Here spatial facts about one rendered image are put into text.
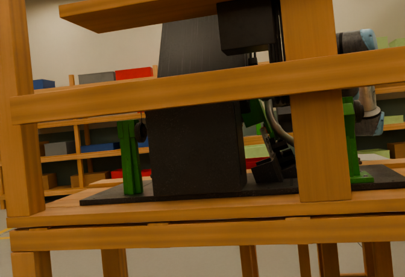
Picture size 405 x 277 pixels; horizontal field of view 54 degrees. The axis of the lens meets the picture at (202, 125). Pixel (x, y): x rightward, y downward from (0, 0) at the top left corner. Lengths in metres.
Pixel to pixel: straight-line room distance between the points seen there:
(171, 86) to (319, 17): 0.45
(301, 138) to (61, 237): 0.83
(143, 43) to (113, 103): 6.26
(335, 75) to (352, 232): 0.43
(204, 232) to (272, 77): 0.50
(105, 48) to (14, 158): 6.28
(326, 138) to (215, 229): 0.42
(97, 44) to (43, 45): 1.06
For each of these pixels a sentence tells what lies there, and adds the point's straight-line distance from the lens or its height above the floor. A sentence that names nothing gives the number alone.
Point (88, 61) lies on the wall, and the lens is 7.72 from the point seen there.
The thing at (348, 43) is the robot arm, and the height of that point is 1.42.
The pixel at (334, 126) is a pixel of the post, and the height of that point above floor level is 1.09.
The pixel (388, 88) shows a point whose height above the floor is 1.40.
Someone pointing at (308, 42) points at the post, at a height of 1.32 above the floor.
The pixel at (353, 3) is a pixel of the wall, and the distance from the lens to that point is 7.62.
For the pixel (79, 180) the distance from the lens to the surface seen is 7.14.
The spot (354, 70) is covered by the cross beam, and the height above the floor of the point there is 1.23.
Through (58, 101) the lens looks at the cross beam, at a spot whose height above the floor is 1.24.
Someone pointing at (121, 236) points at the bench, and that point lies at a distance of 1.31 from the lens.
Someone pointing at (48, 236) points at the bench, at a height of 0.81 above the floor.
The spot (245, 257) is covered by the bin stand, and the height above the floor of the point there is 0.46.
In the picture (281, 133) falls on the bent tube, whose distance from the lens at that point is 1.45.
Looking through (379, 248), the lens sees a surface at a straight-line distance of 2.12.
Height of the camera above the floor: 1.13
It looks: level
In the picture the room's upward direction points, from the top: 6 degrees counter-clockwise
